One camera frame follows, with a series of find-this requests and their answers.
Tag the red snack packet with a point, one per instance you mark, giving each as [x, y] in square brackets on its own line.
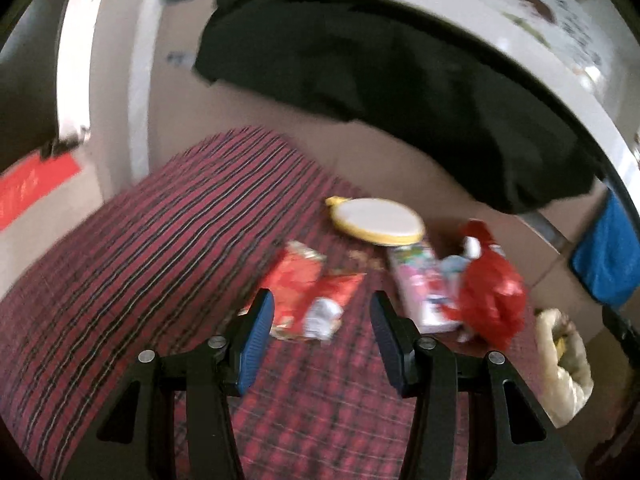
[300, 285]

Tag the white kitchen countertop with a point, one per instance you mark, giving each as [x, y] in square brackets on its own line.
[500, 20]

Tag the red drink can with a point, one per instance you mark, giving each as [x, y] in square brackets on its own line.
[472, 246]

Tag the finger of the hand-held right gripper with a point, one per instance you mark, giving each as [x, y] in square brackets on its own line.
[625, 332]

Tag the blue towel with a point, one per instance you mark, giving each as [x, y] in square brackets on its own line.
[610, 255]

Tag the red plastic bag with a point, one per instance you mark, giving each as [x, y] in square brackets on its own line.
[492, 300]

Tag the black cloth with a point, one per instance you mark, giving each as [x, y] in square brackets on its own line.
[400, 85]

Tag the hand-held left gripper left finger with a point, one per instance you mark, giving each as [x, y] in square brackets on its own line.
[255, 345]

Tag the cartoon wall sticker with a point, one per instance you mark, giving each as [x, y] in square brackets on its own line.
[550, 10]

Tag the red plaid cloth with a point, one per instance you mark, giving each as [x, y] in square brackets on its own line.
[150, 260]

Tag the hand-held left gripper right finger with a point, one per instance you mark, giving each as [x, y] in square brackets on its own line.
[385, 345]

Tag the pink snack packet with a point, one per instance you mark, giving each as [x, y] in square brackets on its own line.
[420, 285]

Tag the red floor mat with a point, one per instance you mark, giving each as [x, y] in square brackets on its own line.
[30, 190]

